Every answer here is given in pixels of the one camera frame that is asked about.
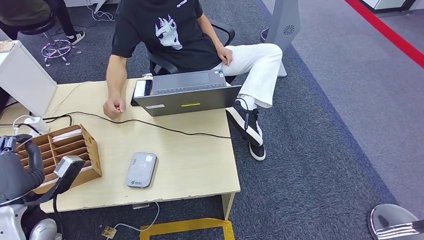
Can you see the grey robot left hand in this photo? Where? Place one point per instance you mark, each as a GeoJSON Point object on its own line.
{"type": "Point", "coordinates": [15, 179]}

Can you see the person's left hand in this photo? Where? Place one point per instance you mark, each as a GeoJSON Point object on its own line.
{"type": "Point", "coordinates": [225, 55]}

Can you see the person's right hand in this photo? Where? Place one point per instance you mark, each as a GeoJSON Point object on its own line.
{"type": "Point", "coordinates": [114, 107]}

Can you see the cardboard card organizer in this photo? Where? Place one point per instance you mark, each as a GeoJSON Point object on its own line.
{"type": "Point", "coordinates": [92, 159]}

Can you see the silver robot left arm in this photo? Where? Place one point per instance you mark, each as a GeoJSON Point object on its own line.
{"type": "Point", "coordinates": [10, 222]}

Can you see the white card stack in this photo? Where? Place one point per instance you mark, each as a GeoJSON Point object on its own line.
{"type": "Point", "coordinates": [68, 134]}

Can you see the grey card reader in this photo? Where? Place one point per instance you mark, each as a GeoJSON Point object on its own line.
{"type": "Point", "coordinates": [140, 170]}

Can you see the person with olive top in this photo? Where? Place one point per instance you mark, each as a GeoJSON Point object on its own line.
{"type": "Point", "coordinates": [23, 11]}

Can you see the black smartphone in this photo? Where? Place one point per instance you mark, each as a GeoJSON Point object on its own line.
{"type": "Point", "coordinates": [142, 88]}

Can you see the dark round base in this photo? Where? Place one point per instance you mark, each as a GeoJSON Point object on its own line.
{"type": "Point", "coordinates": [264, 34]}

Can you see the grey laptop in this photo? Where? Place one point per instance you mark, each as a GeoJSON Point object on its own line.
{"type": "Point", "coordinates": [188, 104]}

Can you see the black office chair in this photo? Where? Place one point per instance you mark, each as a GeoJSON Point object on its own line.
{"type": "Point", "coordinates": [162, 64]}

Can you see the grey kiosk stand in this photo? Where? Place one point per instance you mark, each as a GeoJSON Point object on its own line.
{"type": "Point", "coordinates": [286, 20]}

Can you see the chrome stool base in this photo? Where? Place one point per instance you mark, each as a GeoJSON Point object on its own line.
{"type": "Point", "coordinates": [57, 48]}

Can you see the white box cabinet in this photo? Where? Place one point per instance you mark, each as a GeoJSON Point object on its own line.
{"type": "Point", "coordinates": [26, 79]}

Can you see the small yellow circuit board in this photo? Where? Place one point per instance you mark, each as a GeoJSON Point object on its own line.
{"type": "Point", "coordinates": [109, 232]}

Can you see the black stool seat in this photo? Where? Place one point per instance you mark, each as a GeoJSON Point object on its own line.
{"type": "Point", "coordinates": [38, 26]}

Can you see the yellow floor tape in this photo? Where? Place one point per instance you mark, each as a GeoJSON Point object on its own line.
{"type": "Point", "coordinates": [185, 226]}

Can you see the beige desk leg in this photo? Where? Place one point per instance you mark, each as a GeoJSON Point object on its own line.
{"type": "Point", "coordinates": [228, 204]}

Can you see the red floor tape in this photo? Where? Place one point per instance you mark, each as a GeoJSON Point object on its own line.
{"type": "Point", "coordinates": [387, 31]}

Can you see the white cabinet black base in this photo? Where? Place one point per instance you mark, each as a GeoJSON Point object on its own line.
{"type": "Point", "coordinates": [387, 4]}

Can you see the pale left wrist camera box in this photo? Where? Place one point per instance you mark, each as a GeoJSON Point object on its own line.
{"type": "Point", "coordinates": [69, 167]}

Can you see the small grey bracket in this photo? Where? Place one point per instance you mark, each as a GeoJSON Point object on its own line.
{"type": "Point", "coordinates": [140, 206]}

